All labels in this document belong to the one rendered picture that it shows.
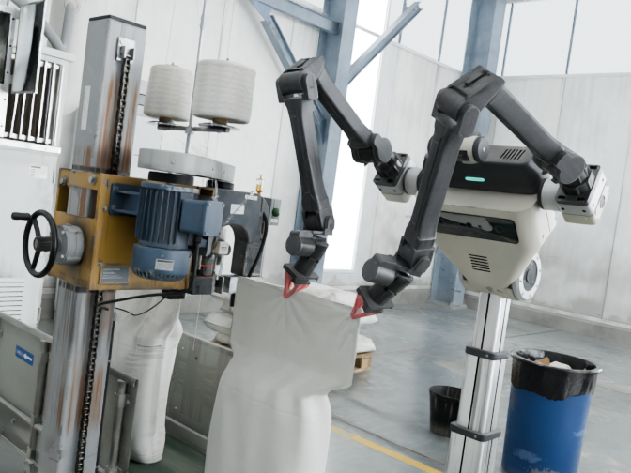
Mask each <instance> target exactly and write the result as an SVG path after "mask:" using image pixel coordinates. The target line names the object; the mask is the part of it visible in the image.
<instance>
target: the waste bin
mask: <svg viewBox="0 0 631 473"><path fill-rule="evenodd" d="M510 356H511V357H512V358H513V360H512V370H511V388H510V396H509V404H508V412H507V421H506V428H505V437H504V444H503V453H502V460H501V465H502V468H503V469H504V470H505V471H506V472H507V473H577V471H578V466H579V460H580V455H581V451H582V446H583V440H584V435H585V431H586V426H587V420H588V416H589V410H590V405H591V400H592V395H594V391H595V387H596V382H597V376H598V375H599V374H600V373H601V372H602V368H601V367H600V366H599V365H598V364H596V363H594V362H592V361H590V360H587V359H583V358H580V357H576V356H573V355H569V354H564V353H561V352H555V351H550V350H544V349H535V348H516V349H513V350H511V351H510ZM546 357H548V359H549V362H550V363H552V362H554V361H557V362H559V363H562V364H566V365H569V366H570V368H571V369H566V368H560V367H555V366H550V365H545V364H542V363H538V362H535V361H536V360H539V359H544V358H546ZM528 358H529V359H528ZM584 369H586V370H584Z"/></svg>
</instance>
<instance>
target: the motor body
mask: <svg viewBox="0 0 631 473"><path fill-rule="evenodd" d="M141 187H143V188H141V189H140V193H139V202H138V209H137V217H136V225H135V233H134V236H135V237H136V238H138V239H139V241H138V243H134V244H133V250H132V260H131V268H132V270H133V273H134V274H135V275H136V276H138V277H141V278H144V279H149V280H154V281H163V282H177V281H181V280H183V279H185V277H186V276H187V275H188V273H189V268H190V262H191V258H192V257H191V255H192V250H191V249H188V242H189V238H193V234H191V233H185V232H181V231H180V230H179V220H180V212H181V205H182V202H183V200H184V199H193V200H198V195H196V194H198V192H199V190H198V189H195V188H188V187H181V186H174V185H166V184H160V183H152V182H145V181H142V182H141Z"/></svg>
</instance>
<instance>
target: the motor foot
mask: <svg viewBox="0 0 631 473"><path fill-rule="evenodd" d="M141 188H143V187H141V186H135V185H128V184H120V183H113V184H112V185H111V193H110V202H109V209H108V213H109V215H114V216H125V217H137V209H138V202H139V193H140V189H141Z"/></svg>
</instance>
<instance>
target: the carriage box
mask: <svg viewBox="0 0 631 473"><path fill-rule="evenodd" d="M142 181H145V182H152V183H160V184H166V182H160V181H153V180H148V179H145V178H138V177H131V176H123V175H110V174H103V173H100V174H99V175H98V174H90V173H84V172H77V171H71V169H68V168H59V174H58V182H57V191H56V199H55V207H54V221H55V224H56V226H57V225H65V224H67V223H68V224H71V225H74V226H78V227H79V228H80V229H81V230H82V232H83V234H84V238H85V250H84V254H83V257H82V259H81V260H80V262H79V263H77V264H75V265H58V264H56V263H54V265H53V267H52V269H51V270H50V272H49V273H48V274H47V275H48V276H54V277H56V278H59V279H62V280H64V281H67V282H71V283H74V284H77V285H80V286H82V287H84V288H86V290H89V291H92V290H163V289H188V288H189V280H190V273H191V265H192V258H191V262H190V268H189V273H188V275H187V276H186V277H185V279H183V280H181V281H177V282H163V281H154V280H149V279H144V278H141V277H138V276H136V275H135V274H134V273H133V270H132V268H131V260H132V250H133V244H134V243H138V241H139V239H138V238H136V237H135V236H134V233H135V225H136V217H125V216H114V215H109V213H108V209H109V202H110V193H111V185H112V184H113V183H120V184H128V185H135V186H141V182H142ZM69 186H74V187H80V188H86V189H91V190H97V191H98V195H97V203H96V211H95V219H91V218H86V217H82V216H77V215H73V214H69V213H67V209H68V200H69ZM191 257H192V255H191ZM102 267H130V273H129V281H128V283H100V280H101V272H102Z"/></svg>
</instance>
